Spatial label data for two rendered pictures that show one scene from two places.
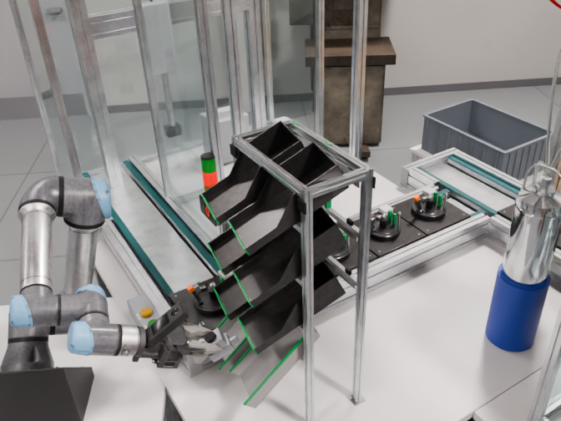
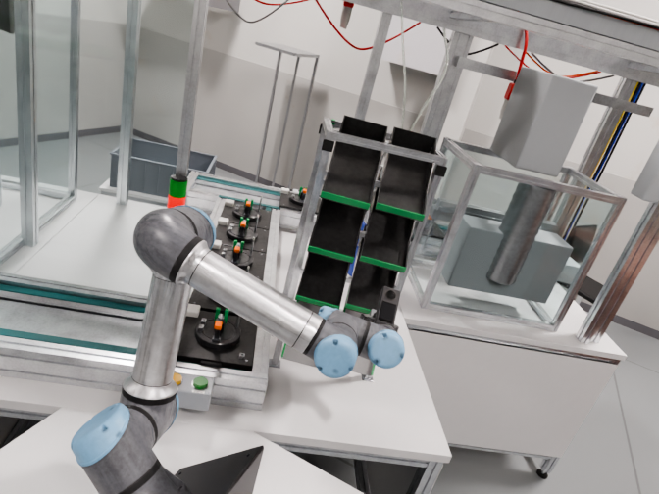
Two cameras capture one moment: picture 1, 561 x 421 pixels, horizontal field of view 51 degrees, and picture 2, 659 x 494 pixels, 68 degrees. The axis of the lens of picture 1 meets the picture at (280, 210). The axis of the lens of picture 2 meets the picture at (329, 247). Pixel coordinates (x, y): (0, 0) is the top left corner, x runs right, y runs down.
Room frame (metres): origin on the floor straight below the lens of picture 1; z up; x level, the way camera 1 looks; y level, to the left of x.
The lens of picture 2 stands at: (0.86, 1.31, 1.93)
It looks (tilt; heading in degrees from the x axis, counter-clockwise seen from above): 25 degrees down; 290
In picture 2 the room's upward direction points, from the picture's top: 15 degrees clockwise
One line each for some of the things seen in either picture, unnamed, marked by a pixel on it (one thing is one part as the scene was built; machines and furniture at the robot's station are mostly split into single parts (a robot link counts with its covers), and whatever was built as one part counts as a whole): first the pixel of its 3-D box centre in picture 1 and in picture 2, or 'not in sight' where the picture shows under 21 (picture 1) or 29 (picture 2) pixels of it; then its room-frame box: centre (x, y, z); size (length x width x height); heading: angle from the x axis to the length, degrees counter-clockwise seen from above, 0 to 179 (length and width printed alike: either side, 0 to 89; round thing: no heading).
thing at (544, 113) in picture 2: not in sight; (521, 178); (0.92, -0.99, 1.50); 0.38 x 0.21 x 0.88; 120
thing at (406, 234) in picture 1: (383, 221); (242, 226); (1.91, -0.40, 1.01); 0.24 x 0.24 x 0.13; 30
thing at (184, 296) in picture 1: (214, 303); (217, 337); (1.54, 0.24, 0.96); 0.24 x 0.24 x 0.02; 30
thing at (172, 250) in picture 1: (187, 267); (120, 330); (1.81, 0.37, 0.91); 0.84 x 0.28 x 0.10; 30
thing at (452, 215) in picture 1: (429, 202); (247, 207); (2.04, -0.61, 1.01); 0.24 x 0.24 x 0.13; 30
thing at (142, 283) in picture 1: (145, 286); (108, 368); (1.70, 0.51, 0.91); 0.89 x 0.06 x 0.11; 30
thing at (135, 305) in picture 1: (148, 319); (173, 388); (1.50, 0.47, 0.93); 0.21 x 0.07 x 0.06; 30
